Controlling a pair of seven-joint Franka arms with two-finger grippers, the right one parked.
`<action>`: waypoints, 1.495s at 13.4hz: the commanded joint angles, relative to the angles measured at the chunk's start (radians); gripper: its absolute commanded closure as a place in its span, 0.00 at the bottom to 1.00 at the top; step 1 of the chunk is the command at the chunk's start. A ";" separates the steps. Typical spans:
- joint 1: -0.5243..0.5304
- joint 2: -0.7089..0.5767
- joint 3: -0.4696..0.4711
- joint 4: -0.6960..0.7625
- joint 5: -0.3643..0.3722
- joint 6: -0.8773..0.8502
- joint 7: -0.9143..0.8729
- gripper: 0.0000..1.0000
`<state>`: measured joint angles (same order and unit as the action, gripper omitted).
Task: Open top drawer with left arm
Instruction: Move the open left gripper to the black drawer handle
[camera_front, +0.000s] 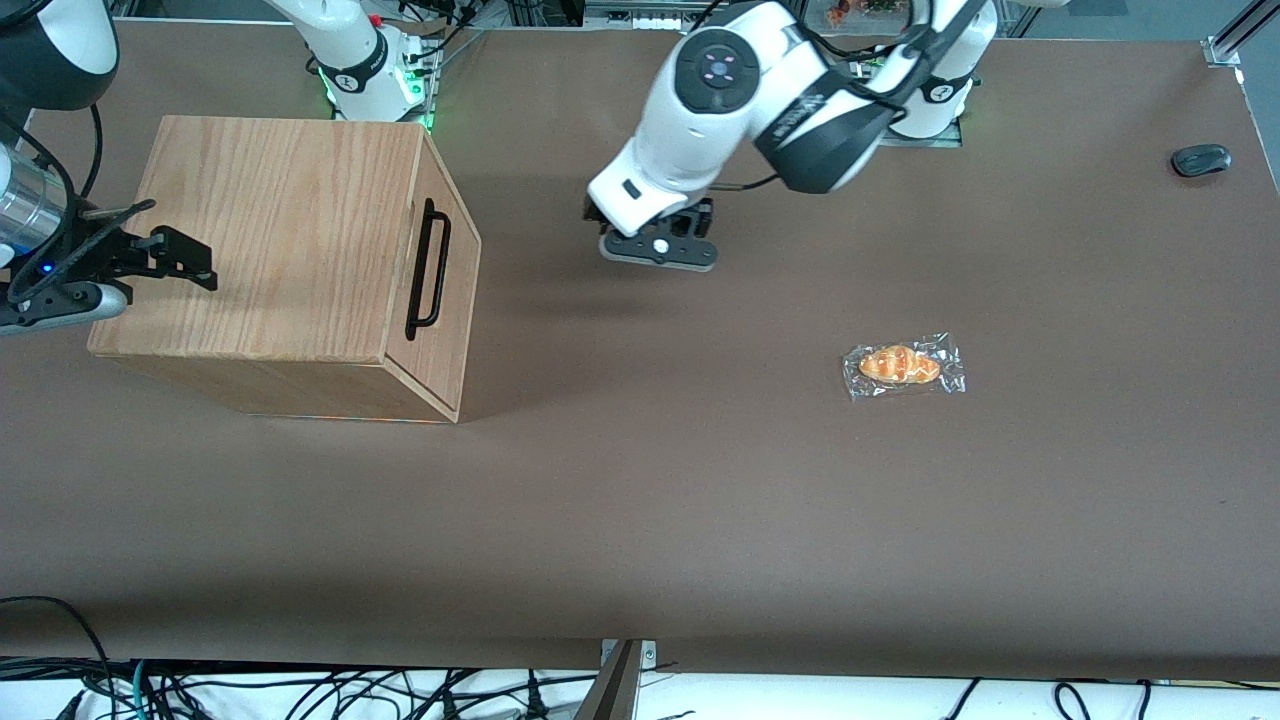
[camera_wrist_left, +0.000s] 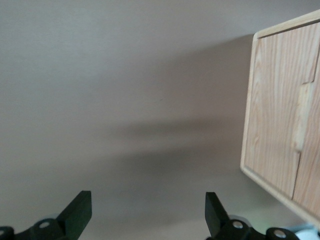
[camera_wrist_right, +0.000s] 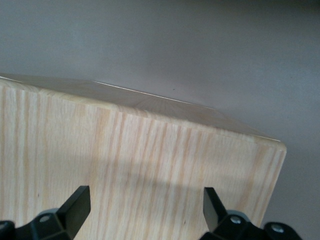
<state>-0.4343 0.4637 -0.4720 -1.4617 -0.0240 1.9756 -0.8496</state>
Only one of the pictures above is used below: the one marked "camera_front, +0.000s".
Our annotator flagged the wooden drawer cabinet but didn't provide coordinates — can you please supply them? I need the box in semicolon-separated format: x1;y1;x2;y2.
87;115;482;424

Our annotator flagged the black looped floor cable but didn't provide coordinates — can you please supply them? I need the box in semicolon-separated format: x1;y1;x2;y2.
0;596;113;720

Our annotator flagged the aluminium profile corner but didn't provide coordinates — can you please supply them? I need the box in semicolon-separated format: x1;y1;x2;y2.
1205;0;1280;69

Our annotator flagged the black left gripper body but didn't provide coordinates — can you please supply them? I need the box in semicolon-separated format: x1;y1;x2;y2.
583;193;718;243

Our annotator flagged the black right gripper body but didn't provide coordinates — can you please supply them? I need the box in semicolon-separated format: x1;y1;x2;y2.
5;225;156;301

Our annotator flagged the black computer mouse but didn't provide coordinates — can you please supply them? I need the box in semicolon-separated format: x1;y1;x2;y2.
1171;144;1233;178

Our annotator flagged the grey metal bracket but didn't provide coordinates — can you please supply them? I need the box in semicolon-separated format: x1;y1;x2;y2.
573;638;658;720

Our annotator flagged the croissant in clear wrapper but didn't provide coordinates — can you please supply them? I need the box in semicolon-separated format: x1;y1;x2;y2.
842;332;968;403

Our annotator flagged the table cover sheet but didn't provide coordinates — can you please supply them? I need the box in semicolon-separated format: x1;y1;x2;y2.
0;18;1280;686

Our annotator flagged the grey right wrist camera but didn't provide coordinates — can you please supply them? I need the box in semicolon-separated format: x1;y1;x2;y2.
0;283;133;337

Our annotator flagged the black metal drawer handle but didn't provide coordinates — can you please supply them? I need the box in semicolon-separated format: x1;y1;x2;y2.
404;198;452;342

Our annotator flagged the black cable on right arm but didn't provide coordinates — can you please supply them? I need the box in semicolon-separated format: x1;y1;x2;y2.
0;103;105;301

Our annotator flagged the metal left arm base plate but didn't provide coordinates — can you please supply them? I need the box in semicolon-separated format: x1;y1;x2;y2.
880;118;966;149

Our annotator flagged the light wooden cabinet door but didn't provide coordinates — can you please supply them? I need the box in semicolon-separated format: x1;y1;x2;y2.
385;130;456;396

